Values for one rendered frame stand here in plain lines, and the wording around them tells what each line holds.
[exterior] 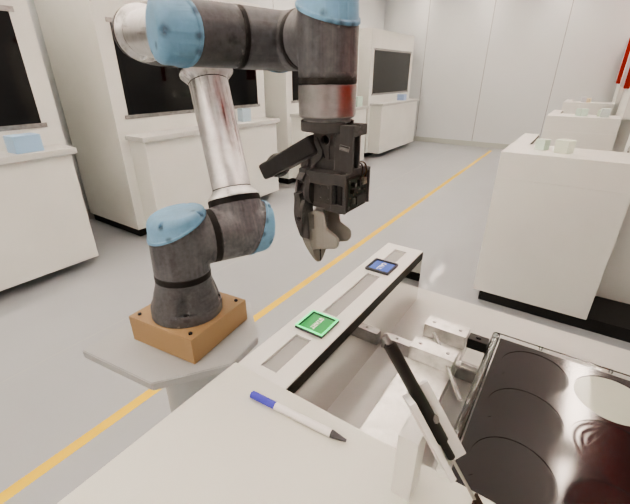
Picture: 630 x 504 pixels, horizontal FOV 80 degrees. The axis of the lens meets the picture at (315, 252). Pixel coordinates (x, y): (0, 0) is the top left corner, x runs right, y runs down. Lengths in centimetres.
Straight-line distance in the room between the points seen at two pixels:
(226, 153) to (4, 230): 238
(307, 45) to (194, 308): 55
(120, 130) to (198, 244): 283
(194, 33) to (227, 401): 46
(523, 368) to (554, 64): 785
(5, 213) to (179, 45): 263
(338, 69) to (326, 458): 45
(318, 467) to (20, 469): 162
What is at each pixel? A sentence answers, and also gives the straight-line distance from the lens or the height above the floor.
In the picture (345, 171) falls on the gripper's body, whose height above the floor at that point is 124.
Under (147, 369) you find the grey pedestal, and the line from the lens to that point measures 86.
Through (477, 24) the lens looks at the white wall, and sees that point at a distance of 870.
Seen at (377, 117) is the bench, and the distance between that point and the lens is 688.
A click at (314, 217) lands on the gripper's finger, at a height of 117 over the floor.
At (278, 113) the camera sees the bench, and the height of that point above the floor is 90.
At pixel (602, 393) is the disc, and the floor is 90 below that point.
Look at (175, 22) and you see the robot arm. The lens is 52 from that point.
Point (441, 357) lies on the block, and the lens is 72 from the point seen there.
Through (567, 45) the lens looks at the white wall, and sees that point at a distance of 844.
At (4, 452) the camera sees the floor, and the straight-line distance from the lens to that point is 209.
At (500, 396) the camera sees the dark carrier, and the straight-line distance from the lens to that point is 70.
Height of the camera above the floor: 136
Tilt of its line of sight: 25 degrees down
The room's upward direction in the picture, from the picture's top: straight up
